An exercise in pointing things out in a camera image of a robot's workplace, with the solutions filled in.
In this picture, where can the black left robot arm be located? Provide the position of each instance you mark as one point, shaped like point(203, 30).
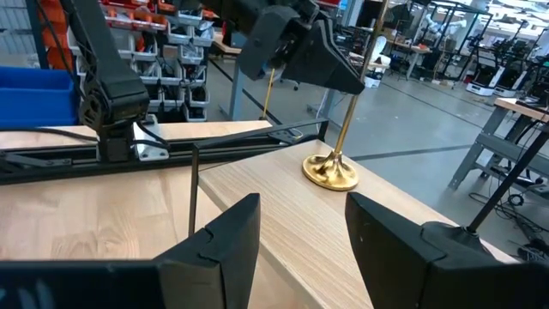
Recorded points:
point(111, 86)

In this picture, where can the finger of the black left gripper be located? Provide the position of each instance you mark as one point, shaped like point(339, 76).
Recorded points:
point(326, 60)

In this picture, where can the white metal bracket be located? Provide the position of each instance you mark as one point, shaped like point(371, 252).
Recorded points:
point(148, 148)

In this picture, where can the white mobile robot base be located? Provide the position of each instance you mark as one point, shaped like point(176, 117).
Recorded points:
point(482, 83)

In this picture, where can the parts bin rack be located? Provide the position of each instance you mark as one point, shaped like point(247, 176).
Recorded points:
point(180, 56)

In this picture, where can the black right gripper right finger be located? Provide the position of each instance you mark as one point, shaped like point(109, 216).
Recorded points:
point(399, 266)

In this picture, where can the black candlestick holder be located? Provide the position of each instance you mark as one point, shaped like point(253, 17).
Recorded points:
point(467, 240)

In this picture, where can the brass candlestick holder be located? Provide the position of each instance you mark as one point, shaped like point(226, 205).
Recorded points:
point(330, 173)

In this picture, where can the thin yellow pole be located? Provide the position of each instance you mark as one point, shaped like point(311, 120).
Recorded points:
point(268, 94)

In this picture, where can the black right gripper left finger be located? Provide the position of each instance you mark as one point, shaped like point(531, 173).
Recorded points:
point(223, 257)

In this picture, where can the blue plastic bin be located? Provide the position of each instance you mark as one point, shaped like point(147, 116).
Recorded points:
point(34, 98)

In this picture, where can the wood-top metal workbench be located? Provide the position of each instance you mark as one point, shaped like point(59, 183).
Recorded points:
point(493, 146)

